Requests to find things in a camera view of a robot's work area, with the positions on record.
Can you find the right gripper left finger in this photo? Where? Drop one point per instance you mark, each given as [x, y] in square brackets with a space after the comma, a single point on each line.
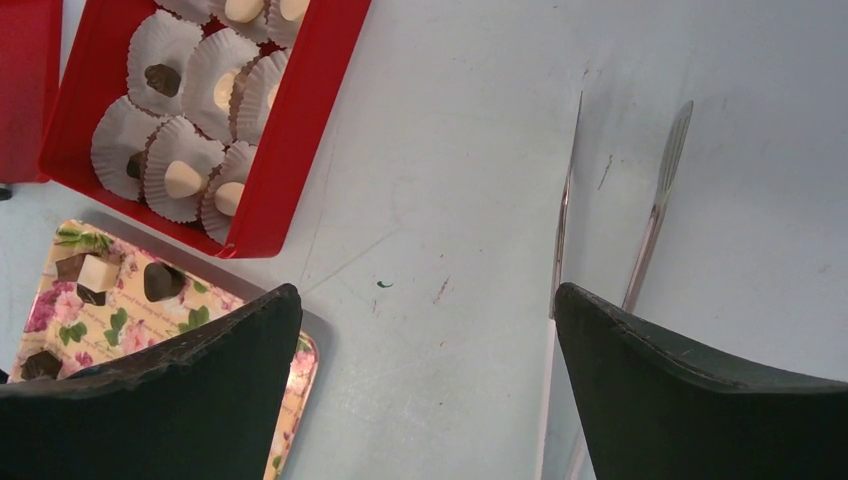
[201, 405]

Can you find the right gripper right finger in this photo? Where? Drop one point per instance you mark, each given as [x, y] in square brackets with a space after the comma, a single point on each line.
[655, 404]

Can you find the silver serving tongs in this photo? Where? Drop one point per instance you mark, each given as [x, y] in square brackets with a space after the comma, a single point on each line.
[667, 171]

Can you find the red chocolate box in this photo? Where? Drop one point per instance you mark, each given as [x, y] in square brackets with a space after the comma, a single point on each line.
[95, 76]

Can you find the red box lid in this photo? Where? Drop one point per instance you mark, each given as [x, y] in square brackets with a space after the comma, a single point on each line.
[31, 33]

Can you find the heart dark chocolate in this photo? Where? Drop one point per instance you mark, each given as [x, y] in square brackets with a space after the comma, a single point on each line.
[162, 282]

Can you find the dark striped square chocolate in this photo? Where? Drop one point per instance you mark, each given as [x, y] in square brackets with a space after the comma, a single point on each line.
[41, 365]

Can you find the floral serving tray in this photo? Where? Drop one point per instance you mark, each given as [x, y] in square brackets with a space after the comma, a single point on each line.
[81, 331]

